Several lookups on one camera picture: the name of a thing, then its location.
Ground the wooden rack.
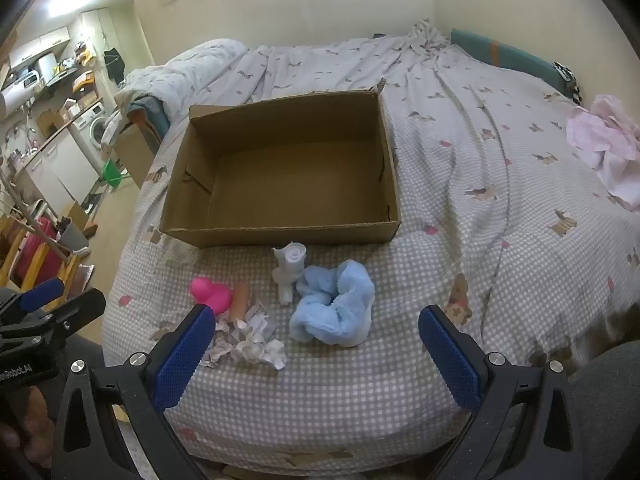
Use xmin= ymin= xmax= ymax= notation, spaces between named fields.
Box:
xmin=0 ymin=175 xmax=96 ymax=293

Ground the blue and orange cloth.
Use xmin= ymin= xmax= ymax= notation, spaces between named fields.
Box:
xmin=127 ymin=95 xmax=168 ymax=136

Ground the white water heater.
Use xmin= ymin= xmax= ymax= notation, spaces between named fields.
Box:
xmin=0 ymin=70 xmax=43 ymax=121

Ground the pink cloth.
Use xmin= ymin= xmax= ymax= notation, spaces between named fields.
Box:
xmin=565 ymin=92 xmax=640 ymax=201

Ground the tan foam cylinder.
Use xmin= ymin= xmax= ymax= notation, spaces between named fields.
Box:
xmin=231 ymin=282 xmax=249 ymax=322

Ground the pink rubber duck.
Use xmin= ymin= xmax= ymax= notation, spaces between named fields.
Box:
xmin=190 ymin=276 xmax=234 ymax=317

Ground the small cardboard box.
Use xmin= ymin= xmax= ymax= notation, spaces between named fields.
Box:
xmin=115 ymin=122 xmax=163 ymax=186

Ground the black hanging garment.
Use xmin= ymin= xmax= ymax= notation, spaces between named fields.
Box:
xmin=102 ymin=47 xmax=126 ymax=81

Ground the grey bin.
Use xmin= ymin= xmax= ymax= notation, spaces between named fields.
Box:
xmin=57 ymin=217 xmax=91 ymax=253

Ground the cluttered storage shelf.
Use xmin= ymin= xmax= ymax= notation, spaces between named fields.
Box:
xmin=50 ymin=10 xmax=108 ymax=111

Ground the person's grey trouser leg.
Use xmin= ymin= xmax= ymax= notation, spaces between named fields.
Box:
xmin=550 ymin=340 xmax=640 ymax=480

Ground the black and white checkered item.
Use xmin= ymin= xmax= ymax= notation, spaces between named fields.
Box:
xmin=552 ymin=60 xmax=581 ymax=106

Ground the green bin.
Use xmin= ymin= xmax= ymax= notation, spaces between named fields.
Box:
xmin=101 ymin=157 xmax=132 ymax=188

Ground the light blue fluffy cloth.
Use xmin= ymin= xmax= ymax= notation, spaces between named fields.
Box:
xmin=289 ymin=259 xmax=376 ymax=347

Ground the white kitchen cabinet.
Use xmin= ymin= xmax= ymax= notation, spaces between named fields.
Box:
xmin=15 ymin=132 xmax=101 ymax=211

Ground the white cloth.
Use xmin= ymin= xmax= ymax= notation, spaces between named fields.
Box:
xmin=250 ymin=338 xmax=288 ymax=371

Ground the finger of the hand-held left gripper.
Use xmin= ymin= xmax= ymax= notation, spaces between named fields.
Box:
xmin=30 ymin=287 xmax=107 ymax=346
xmin=15 ymin=277 xmax=66 ymax=313

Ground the teal pillow with orange stripe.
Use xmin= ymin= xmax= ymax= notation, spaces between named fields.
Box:
xmin=450 ymin=27 xmax=571 ymax=96

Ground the person's left hand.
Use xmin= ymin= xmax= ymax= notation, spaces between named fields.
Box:
xmin=0 ymin=395 xmax=57 ymax=461

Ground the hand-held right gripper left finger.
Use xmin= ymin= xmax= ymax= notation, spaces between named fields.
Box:
xmin=50 ymin=304 xmax=221 ymax=480

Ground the grey ruffled scrunchie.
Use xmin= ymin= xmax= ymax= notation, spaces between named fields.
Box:
xmin=200 ymin=319 xmax=256 ymax=368

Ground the white printed duvet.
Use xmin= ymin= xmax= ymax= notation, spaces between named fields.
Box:
xmin=100 ymin=37 xmax=271 ymax=161

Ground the brown cardboard box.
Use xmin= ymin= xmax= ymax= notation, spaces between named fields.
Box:
xmin=160 ymin=85 xmax=402 ymax=249

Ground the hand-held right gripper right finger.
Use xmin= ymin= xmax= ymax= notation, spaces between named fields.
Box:
xmin=419 ymin=305 xmax=586 ymax=480

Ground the white sock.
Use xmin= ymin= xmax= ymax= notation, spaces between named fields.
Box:
xmin=271 ymin=241 xmax=307 ymax=306

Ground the pink suitcase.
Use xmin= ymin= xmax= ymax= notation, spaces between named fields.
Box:
xmin=10 ymin=215 xmax=66 ymax=286

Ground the white washing machine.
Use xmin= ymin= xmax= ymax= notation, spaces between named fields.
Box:
xmin=70 ymin=102 xmax=113 ymax=161

